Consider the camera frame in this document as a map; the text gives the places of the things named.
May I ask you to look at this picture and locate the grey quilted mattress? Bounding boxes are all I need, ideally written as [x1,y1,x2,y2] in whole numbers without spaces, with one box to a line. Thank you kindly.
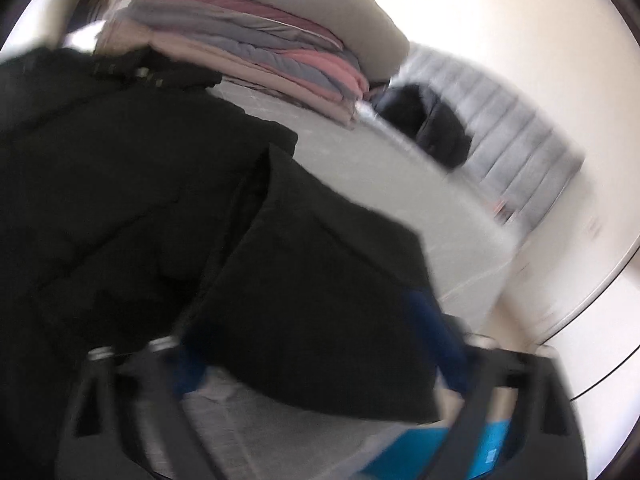
[65,25,526,480]

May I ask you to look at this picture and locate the grey quilted headboard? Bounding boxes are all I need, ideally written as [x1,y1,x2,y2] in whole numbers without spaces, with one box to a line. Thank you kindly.
[400,45,586,233]

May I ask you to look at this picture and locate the dark cloth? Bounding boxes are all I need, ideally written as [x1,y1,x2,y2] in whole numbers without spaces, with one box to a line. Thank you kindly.
[372,84,473,168]

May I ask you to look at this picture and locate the large black padded coat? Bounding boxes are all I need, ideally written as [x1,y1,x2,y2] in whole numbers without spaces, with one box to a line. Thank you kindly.
[0,45,446,480]

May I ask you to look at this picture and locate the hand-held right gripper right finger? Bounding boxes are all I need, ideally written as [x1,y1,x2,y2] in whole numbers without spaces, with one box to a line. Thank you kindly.
[405,290,588,480]

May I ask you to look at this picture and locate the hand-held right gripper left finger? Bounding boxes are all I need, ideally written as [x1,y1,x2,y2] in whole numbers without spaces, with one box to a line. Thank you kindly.
[55,332,226,480]

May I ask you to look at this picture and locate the blue flat object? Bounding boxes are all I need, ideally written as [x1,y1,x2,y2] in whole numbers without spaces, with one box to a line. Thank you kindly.
[360,417,516,476]

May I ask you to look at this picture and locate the striped pink grey blanket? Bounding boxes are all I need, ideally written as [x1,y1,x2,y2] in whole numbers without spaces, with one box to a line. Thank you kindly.
[95,0,371,126]

